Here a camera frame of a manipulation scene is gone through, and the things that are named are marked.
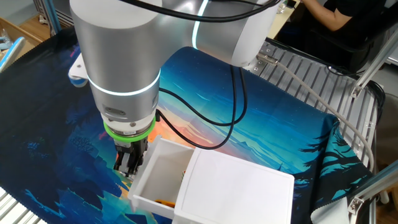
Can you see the black office chair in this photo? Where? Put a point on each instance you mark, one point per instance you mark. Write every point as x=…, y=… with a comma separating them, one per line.
x=342, y=53

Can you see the blue white plastic object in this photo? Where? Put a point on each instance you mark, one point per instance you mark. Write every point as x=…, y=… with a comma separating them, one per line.
x=14, y=51

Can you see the white drawer with white knob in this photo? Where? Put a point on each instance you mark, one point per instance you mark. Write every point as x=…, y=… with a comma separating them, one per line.
x=158, y=174

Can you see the aluminium frame strut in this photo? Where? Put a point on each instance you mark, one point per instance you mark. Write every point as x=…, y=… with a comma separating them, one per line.
x=376, y=183
x=373, y=65

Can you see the person in black shirt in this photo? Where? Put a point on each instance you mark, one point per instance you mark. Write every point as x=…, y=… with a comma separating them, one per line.
x=357, y=9

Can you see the brown cardboard box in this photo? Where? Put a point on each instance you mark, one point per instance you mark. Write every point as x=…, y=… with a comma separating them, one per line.
x=18, y=32

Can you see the white drawer cabinet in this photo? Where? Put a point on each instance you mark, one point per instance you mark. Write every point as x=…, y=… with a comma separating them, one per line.
x=236, y=189

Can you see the grey metal rack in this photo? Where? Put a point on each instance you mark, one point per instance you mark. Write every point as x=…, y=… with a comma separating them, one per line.
x=62, y=9

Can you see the clear water bottle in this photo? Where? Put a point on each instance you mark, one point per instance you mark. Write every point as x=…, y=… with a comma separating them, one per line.
x=281, y=5

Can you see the blue metal post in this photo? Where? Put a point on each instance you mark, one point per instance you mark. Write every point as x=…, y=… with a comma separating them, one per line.
x=53, y=15

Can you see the orange flat object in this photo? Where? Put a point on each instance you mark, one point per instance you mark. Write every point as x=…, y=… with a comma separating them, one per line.
x=166, y=203

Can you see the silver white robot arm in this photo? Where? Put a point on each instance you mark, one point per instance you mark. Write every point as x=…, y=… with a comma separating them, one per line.
x=118, y=46

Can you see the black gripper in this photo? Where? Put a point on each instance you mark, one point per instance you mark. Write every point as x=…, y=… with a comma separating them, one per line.
x=130, y=147

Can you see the colourful landscape print cloth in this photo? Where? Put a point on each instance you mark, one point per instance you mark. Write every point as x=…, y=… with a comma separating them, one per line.
x=46, y=124

